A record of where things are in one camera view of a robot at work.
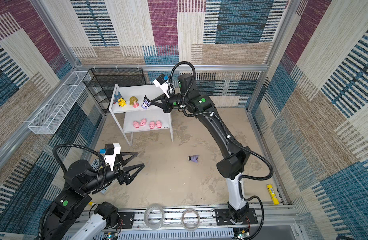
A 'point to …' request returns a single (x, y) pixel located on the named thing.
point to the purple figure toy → (193, 158)
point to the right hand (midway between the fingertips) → (153, 104)
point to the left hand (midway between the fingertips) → (139, 158)
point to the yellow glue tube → (272, 193)
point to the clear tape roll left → (149, 208)
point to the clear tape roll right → (190, 219)
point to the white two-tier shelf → (131, 107)
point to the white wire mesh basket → (44, 121)
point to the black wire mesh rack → (102, 82)
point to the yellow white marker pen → (90, 203)
